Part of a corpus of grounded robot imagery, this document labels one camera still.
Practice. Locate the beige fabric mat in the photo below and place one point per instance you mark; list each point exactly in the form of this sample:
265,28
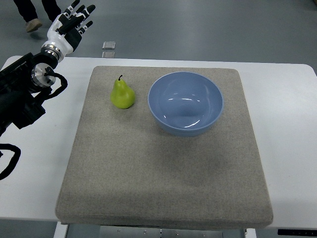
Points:
124,170

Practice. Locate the tan shoe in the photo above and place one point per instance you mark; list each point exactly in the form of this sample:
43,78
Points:
33,25

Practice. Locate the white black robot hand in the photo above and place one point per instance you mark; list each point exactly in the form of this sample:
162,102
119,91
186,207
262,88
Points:
65,33

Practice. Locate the person's dark trouser legs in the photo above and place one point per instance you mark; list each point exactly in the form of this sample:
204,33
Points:
28,11

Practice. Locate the green pear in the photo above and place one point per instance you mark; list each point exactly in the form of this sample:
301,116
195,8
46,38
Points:
122,96

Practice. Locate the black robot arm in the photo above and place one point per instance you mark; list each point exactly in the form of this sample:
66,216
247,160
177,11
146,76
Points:
25,85

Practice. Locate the metal floor plate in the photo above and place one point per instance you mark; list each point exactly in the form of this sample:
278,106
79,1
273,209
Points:
108,54
108,45

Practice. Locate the blue ceramic bowl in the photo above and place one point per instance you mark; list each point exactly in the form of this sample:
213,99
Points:
185,104

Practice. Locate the lower metal floor plate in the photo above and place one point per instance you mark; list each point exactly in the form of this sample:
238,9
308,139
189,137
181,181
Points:
108,54

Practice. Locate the metal table frame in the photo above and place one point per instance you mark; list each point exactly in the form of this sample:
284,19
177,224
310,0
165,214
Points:
94,231

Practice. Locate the upper metal floor plate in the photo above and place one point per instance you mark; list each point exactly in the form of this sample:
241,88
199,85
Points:
108,45

